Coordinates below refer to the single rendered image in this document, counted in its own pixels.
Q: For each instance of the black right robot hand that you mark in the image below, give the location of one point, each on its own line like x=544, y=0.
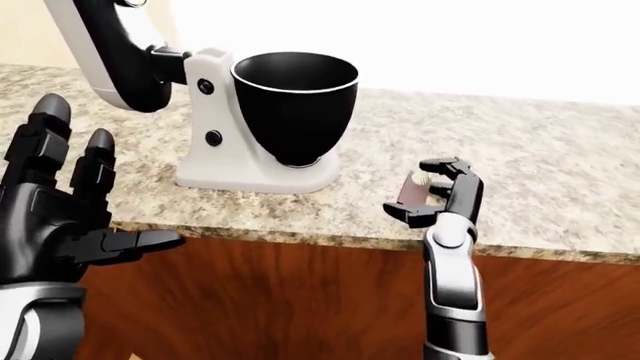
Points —
x=457, y=198

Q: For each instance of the black mixer bowl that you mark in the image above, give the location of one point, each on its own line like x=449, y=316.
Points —
x=296, y=108

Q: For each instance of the brown wooden counter cabinet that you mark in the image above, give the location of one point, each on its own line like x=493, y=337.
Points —
x=300, y=300

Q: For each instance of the white black stand mixer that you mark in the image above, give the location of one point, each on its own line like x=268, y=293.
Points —
x=200, y=123

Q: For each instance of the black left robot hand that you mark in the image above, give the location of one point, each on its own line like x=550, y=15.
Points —
x=47, y=210

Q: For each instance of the pink frosted cake slice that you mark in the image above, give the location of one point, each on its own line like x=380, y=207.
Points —
x=414, y=191

